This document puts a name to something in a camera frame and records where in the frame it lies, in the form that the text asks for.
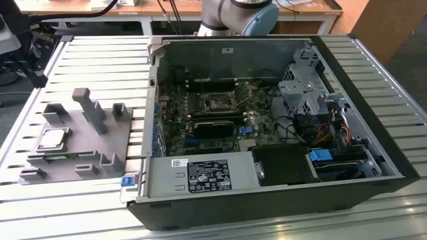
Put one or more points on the blue disk carrier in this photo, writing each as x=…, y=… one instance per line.
x=321, y=156

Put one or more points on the grey parts rack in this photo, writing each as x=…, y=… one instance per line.
x=88, y=130

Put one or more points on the brown wooden cabinet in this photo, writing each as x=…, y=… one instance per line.
x=384, y=25

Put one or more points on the green motherboard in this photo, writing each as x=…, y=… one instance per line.
x=261, y=120

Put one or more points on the black disk bay cover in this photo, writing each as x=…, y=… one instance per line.
x=284, y=165

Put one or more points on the blue case latch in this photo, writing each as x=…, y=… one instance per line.
x=128, y=181

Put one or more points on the silver power supply with label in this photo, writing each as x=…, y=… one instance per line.
x=168, y=180

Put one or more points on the CPU socket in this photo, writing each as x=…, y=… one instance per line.
x=221, y=102

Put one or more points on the white case sticker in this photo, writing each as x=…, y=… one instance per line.
x=228, y=50

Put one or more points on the blue board connector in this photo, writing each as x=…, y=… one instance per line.
x=245, y=130

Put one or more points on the black open PC case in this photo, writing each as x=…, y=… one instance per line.
x=234, y=212

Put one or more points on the silver square CPU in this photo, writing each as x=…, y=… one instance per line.
x=53, y=138

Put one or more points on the white box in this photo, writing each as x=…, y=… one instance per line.
x=102, y=5

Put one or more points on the black RAM slot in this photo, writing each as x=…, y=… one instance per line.
x=214, y=85
x=217, y=117

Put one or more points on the silver metal drive cage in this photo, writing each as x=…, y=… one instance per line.
x=301, y=97

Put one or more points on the green RAM stick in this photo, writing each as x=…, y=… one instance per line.
x=62, y=156

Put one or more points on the wooden desk white frame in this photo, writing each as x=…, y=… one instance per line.
x=150, y=11

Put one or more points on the small silver heat sink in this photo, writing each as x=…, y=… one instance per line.
x=249, y=145

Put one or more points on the black expansion card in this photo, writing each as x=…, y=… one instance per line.
x=214, y=130

